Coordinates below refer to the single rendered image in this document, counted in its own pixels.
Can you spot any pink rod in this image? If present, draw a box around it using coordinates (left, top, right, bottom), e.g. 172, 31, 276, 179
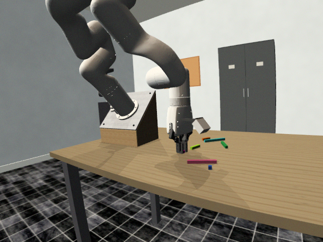
187, 159, 217, 164

